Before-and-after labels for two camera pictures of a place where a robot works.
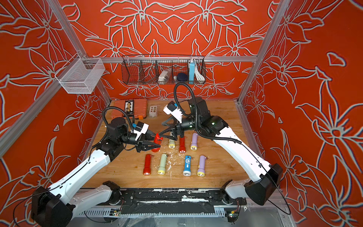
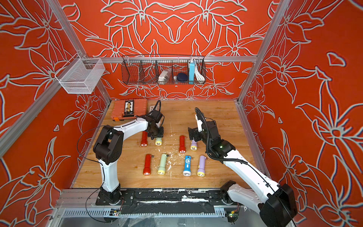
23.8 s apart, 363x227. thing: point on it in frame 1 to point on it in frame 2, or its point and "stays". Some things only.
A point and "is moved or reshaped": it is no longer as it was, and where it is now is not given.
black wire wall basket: [163, 69] stays
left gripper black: [143, 144] to [160, 135]
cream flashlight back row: [171, 144] to [158, 141]
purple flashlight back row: [194, 144] stays
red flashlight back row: [158, 139] is moved or reshaped
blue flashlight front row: [187, 171] stays
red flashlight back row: [182, 149] stays
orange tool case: [140, 108] stays
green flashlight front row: [161, 169] stays
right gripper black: [177, 127] to [195, 131]
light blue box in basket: [192, 73] stays
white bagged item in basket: [164, 76] stays
